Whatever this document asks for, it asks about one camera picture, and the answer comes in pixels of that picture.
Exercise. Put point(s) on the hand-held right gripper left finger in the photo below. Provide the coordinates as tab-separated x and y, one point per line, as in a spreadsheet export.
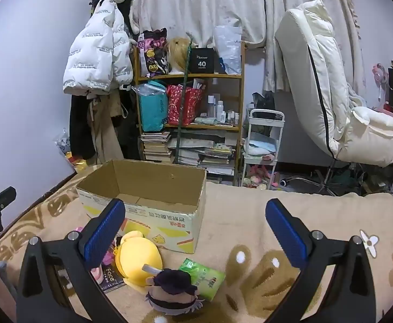
105	234

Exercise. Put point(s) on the white trolley cart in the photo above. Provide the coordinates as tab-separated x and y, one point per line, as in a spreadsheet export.
267	131

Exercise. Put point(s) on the pile of colourful packets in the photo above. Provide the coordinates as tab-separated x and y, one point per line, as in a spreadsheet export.
65	144

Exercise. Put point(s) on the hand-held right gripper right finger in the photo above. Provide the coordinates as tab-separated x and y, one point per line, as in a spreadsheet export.
285	234

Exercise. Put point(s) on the black bag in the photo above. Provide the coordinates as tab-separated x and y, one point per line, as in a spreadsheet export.
263	102

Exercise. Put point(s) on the pile of magazines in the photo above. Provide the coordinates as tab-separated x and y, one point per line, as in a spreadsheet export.
213	158

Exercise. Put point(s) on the printed cartoon tote bag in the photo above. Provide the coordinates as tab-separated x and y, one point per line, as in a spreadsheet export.
152	53

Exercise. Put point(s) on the black box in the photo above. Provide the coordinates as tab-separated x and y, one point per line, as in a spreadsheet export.
202	61

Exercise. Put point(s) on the pink strawberry plush bear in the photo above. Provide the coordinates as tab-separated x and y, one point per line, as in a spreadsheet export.
97	273

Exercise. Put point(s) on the black coat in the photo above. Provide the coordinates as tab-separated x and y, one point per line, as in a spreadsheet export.
82	128

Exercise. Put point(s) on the green pole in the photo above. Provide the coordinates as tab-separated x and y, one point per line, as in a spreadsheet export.
184	87

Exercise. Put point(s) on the white puffer jacket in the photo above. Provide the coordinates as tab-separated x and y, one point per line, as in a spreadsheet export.
95	50

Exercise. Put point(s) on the red gift bag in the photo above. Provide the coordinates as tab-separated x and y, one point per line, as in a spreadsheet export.
189	104

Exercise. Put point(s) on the yellow plush toy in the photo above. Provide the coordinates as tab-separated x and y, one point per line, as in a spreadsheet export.
137	259

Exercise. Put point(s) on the group of toiletry bottles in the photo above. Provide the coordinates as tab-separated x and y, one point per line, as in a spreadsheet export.
220	109

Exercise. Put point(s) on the pale patterned curtain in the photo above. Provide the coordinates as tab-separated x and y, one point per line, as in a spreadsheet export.
189	3

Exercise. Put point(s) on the teal bag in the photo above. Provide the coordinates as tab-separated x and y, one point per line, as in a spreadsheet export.
152	111

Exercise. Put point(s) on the white plastic bag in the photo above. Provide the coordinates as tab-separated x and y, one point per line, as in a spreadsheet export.
228	50

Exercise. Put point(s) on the white recliner chair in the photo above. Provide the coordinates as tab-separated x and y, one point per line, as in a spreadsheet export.
317	84

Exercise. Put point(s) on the pink desk fan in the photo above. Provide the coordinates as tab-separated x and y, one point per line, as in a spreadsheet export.
381	74

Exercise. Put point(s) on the cardboard box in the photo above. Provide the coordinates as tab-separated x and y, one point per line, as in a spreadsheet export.
156	178

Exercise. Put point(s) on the dark-haired plush doll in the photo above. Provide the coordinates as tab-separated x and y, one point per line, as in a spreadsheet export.
174	284

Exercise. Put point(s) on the wooden shelf unit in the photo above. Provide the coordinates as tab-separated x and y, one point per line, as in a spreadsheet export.
238	101

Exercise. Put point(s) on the blonde wig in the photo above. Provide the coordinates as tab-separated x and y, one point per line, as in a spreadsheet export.
178	53

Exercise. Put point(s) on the stack of old books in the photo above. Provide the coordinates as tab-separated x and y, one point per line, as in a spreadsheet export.
156	146

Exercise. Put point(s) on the beige coat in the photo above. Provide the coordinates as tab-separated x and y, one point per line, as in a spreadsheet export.
103	131

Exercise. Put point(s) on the green tissue pack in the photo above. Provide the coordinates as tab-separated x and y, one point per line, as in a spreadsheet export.
203	276

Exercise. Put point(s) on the black tissue pack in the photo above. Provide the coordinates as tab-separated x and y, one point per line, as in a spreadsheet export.
110	277

